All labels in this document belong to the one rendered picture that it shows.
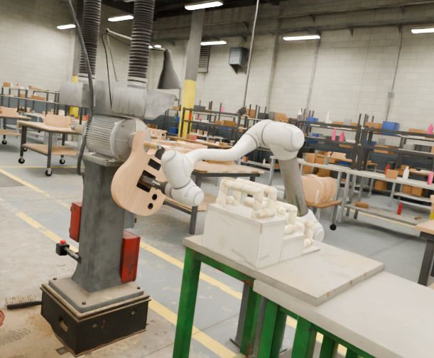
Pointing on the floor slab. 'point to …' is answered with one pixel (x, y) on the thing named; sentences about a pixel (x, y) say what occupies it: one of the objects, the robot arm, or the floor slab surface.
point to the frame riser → (92, 323)
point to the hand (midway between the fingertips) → (146, 181)
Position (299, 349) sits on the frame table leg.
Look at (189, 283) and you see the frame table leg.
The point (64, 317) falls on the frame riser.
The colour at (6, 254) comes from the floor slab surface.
